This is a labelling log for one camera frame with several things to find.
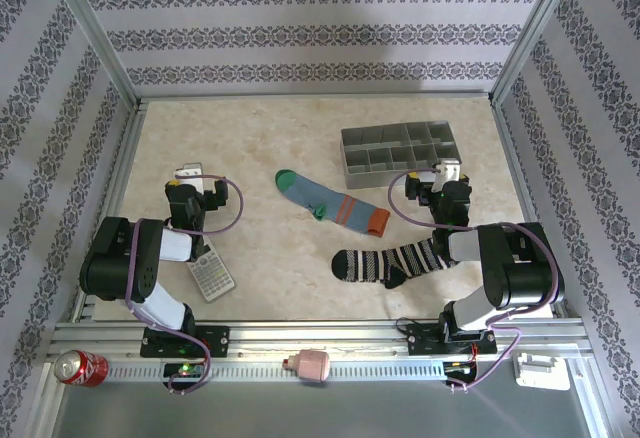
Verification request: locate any black and white striped sock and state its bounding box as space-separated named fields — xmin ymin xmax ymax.
xmin=331 ymin=237 xmax=451 ymax=290

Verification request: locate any blue sock green toe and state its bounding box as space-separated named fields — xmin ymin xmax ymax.
xmin=274 ymin=168 xmax=391 ymax=238

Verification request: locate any grey compartment organizer box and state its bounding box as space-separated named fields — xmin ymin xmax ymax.
xmin=340 ymin=120 xmax=460 ymax=190

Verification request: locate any grey calculator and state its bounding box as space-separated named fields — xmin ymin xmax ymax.
xmin=185 ymin=245 xmax=236 ymax=304

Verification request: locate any small controller board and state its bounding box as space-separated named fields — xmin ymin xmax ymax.
xmin=444 ymin=357 xmax=479 ymax=382
xmin=162 ymin=361 xmax=211 ymax=384

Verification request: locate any red soda can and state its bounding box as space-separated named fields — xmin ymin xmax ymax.
xmin=53 ymin=350 xmax=110 ymax=389

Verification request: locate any pink plastic bottle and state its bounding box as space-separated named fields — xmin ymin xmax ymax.
xmin=282 ymin=349 xmax=331 ymax=384

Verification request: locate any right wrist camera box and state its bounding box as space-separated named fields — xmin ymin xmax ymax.
xmin=432 ymin=157 xmax=462 ymax=184

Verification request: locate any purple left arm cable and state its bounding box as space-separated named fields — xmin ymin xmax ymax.
xmin=113 ymin=173 xmax=246 ymax=397

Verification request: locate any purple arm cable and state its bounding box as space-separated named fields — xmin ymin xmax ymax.
xmin=113 ymin=173 xmax=246 ymax=397
xmin=388 ymin=167 xmax=566 ymax=393

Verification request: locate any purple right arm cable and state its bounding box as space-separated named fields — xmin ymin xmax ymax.
xmin=388 ymin=167 xmax=566 ymax=393

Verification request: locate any aluminium side rail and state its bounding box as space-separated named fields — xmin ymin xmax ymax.
xmin=492 ymin=97 xmax=569 ymax=319
xmin=72 ymin=100 xmax=149 ymax=322

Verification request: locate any aluminium back rail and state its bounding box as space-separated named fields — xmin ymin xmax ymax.
xmin=137 ymin=90 xmax=496 ymax=104

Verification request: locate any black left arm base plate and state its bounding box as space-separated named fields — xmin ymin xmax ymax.
xmin=141 ymin=325 xmax=231 ymax=359

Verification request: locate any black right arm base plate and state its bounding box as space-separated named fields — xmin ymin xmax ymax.
xmin=405 ymin=321 xmax=497 ymax=358

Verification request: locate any aluminium frame post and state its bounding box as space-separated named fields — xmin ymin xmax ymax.
xmin=489 ymin=0 xmax=586 ymax=104
xmin=47 ymin=0 xmax=144 ymax=109

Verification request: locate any aluminium mounting rail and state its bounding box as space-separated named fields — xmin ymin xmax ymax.
xmin=47 ymin=320 xmax=589 ymax=364

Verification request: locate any slotted grey cable duct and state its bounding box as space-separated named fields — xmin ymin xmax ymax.
xmin=107 ymin=360 xmax=449 ymax=384

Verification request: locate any white plastic bracket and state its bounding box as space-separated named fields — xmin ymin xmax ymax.
xmin=514 ymin=351 xmax=571 ymax=392

